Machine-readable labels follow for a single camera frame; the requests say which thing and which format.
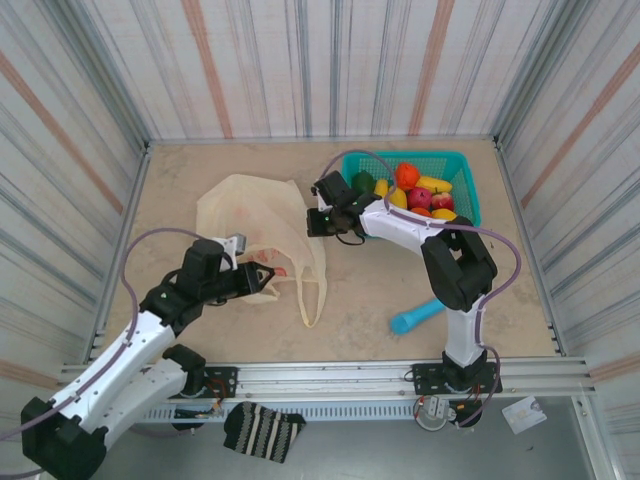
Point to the green fake avocado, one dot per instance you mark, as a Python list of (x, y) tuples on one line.
[(363, 182)]

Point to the large orange fake fruit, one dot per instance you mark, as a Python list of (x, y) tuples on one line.
[(406, 176)]

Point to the cream plastic bag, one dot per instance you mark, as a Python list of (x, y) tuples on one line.
[(235, 200)]

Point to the small orange fake tangerine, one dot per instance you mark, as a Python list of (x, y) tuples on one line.
[(421, 211)]

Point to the teal plastic mesh basket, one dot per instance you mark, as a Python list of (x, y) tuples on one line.
[(440, 162)]

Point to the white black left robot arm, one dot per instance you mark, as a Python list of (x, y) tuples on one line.
[(115, 350)]

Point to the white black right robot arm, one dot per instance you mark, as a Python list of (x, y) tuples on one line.
[(395, 227)]

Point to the yellow fake lemon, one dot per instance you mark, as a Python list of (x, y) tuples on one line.
[(382, 188)]

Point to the red fake apple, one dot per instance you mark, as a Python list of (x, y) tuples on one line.
[(442, 202)]

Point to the black striped sock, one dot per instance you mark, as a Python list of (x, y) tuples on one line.
[(260, 430)]

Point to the teal plastic tube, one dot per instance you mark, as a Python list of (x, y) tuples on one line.
[(412, 320)]

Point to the round coil with white connectors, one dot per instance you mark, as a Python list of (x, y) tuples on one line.
[(432, 407)]

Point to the grey metal shelf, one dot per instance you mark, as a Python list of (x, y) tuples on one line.
[(450, 455)]

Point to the white card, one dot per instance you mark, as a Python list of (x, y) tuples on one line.
[(522, 415)]

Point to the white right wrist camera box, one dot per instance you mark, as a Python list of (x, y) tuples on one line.
[(320, 200)]

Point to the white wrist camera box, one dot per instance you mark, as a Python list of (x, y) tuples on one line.
[(237, 244), (320, 200)]

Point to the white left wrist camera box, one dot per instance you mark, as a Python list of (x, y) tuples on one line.
[(237, 244)]

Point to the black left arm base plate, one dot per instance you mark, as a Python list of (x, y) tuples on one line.
[(222, 380)]

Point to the aluminium mounting rail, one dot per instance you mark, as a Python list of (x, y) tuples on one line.
[(325, 375)]

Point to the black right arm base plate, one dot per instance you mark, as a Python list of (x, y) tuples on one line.
[(425, 380)]

